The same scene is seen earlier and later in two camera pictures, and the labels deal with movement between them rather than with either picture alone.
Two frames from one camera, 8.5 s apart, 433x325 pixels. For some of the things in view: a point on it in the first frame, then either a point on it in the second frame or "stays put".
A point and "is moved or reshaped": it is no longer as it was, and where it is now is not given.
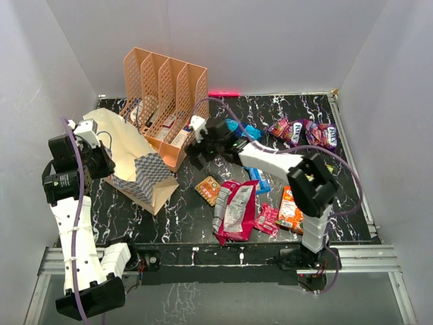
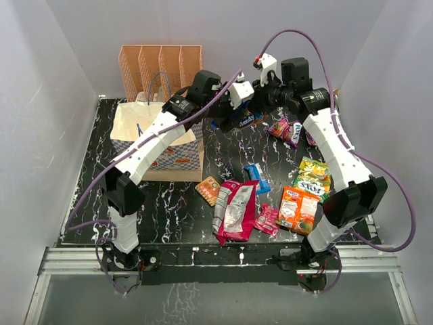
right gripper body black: [212, 148] → [270, 97]
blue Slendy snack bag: [248, 131] → [243, 118]
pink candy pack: [267, 221] stays put
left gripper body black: [95, 159] → [221, 111]
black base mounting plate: [214, 264] stays put
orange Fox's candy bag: [290, 215] stays put
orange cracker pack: [209, 188] stays put
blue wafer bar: [264, 185] stays put
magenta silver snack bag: [234, 210] stays put
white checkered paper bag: [140, 174] is moved or reshaped
